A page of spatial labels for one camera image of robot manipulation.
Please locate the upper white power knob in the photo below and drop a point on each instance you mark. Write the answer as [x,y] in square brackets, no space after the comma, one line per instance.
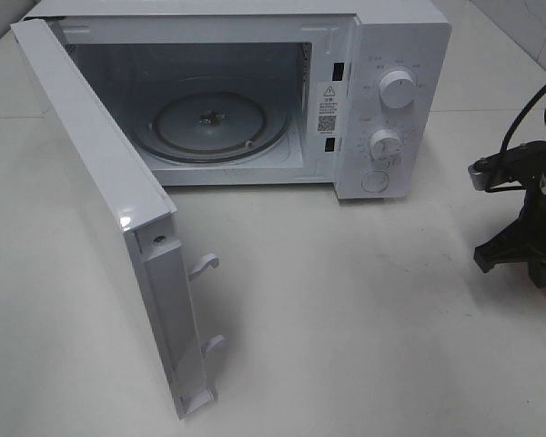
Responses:
[397,88]

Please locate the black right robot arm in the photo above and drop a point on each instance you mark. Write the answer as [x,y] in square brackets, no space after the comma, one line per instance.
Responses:
[525,238]

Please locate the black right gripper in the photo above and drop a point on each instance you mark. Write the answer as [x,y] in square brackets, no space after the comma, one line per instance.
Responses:
[521,167]

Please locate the round white door button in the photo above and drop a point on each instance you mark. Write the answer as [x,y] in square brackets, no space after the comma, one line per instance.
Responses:
[375,181]

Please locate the lower white timer knob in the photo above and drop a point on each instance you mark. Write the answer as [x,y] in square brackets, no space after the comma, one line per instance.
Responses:
[384,143]

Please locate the white microwave door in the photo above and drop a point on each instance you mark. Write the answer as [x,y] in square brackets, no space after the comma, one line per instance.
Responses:
[131,215]

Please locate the white microwave oven body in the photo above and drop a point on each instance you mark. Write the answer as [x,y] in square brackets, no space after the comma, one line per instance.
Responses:
[320,59]

